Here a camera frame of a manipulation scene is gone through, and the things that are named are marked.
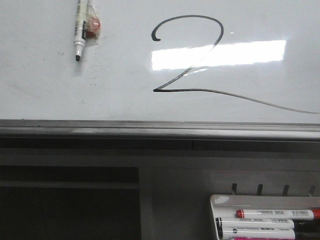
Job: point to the dark open shelf cabinet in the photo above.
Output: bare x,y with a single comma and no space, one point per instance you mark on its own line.
69,203

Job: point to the grey aluminium whiteboard tray rail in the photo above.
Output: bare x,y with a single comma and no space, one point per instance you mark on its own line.
159,130

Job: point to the white glossy whiteboard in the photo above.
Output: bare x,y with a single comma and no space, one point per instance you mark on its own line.
163,60

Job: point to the lower black capped white marker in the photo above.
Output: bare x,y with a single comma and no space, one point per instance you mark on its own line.
265,233

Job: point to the upper black capped white marker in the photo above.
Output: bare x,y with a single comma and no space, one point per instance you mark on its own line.
304,225

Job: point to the red capped white marker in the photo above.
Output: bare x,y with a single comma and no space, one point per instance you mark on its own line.
294,214

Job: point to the black capped white marker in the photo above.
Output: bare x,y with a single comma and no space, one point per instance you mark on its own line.
304,225
265,233

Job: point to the red magnet taped to marker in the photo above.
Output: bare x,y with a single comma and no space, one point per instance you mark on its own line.
93,24

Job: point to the white black-tip whiteboard marker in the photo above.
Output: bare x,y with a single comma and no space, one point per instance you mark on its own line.
80,34

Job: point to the white plastic marker tray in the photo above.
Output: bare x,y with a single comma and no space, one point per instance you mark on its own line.
225,206

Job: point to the pink marker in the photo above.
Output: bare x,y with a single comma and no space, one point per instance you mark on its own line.
260,239

